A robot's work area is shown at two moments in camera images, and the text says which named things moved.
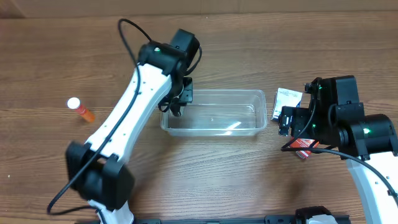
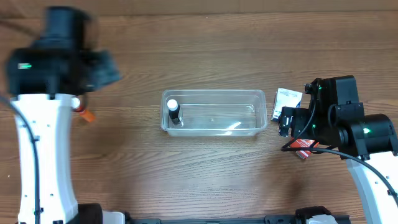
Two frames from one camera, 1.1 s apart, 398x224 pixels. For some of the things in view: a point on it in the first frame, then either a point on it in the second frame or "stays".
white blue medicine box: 285,98 stays
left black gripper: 185,94 to 104,71
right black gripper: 286,121 stays
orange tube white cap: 74,103 stays
